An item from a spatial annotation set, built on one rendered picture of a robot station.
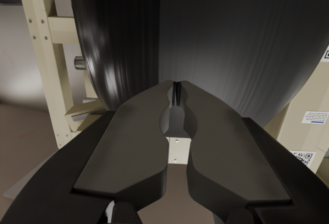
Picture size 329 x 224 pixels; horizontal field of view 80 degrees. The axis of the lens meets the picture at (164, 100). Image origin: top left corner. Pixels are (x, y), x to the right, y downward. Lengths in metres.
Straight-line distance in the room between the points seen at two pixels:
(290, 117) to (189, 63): 0.35
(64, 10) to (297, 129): 4.10
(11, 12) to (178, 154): 4.77
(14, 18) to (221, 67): 5.08
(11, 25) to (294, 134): 5.21
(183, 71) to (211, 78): 0.03
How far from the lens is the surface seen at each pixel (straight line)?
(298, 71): 0.25
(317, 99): 0.52
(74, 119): 1.01
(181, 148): 0.83
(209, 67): 0.21
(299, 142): 0.57
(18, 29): 5.20
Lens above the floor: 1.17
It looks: 26 degrees up
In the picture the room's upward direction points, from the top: 178 degrees counter-clockwise
